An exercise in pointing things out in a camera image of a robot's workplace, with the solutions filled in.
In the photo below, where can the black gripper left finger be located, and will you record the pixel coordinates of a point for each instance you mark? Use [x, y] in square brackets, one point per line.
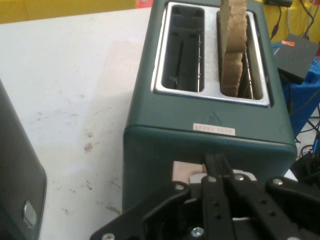
[215, 212]

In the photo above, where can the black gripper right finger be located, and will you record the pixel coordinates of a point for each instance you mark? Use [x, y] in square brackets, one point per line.
[262, 212]

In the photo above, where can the dark green toaster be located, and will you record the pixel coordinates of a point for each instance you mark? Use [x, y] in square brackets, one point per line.
[175, 142]

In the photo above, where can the flat black box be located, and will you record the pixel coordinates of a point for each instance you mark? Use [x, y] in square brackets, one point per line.
[297, 57]

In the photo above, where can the toasted bread slice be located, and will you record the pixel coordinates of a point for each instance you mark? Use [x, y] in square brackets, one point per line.
[233, 37]

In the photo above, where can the black coffee machine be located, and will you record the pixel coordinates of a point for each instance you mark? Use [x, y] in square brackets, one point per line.
[17, 160]

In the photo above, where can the small red toy brick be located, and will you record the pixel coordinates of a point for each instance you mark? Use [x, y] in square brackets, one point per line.
[142, 3]

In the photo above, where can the yellow giant toy brick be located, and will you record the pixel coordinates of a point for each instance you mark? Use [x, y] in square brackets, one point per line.
[62, 10]

